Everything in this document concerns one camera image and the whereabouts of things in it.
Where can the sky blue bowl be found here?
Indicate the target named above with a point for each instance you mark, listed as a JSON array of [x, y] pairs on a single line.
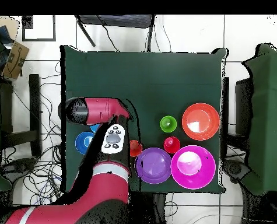
[[94, 127]]

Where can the purple bowl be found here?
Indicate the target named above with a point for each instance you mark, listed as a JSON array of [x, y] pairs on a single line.
[[153, 165]]

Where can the large pink bowl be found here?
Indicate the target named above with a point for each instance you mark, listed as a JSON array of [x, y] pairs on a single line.
[[193, 167]]

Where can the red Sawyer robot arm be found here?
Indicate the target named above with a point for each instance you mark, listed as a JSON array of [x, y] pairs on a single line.
[[105, 186]]

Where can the orange cup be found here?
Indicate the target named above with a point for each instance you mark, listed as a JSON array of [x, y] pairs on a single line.
[[134, 148]]

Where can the green cup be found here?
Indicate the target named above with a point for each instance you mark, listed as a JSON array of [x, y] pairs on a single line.
[[168, 124]]

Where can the red cup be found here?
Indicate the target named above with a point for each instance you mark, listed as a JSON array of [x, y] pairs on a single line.
[[172, 144]]

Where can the dark green tablecloth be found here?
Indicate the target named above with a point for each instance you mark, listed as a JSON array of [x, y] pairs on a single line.
[[140, 77]]

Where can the small dark blue bowl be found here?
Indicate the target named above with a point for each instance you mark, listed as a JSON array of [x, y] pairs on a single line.
[[83, 142]]

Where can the orange bowl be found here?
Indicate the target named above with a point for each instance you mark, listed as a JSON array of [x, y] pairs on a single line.
[[200, 121]]

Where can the black H-shaped stand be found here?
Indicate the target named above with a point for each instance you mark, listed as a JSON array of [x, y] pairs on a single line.
[[243, 107], [34, 112]]

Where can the black folding chair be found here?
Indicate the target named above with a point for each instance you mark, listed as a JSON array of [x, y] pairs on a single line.
[[114, 21]]

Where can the cardboard box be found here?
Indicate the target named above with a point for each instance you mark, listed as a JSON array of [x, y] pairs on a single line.
[[15, 60]]

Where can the beige board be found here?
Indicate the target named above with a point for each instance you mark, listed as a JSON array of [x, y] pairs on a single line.
[[13, 28]]

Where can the black square frame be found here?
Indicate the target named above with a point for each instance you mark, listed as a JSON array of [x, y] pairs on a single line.
[[39, 40]]

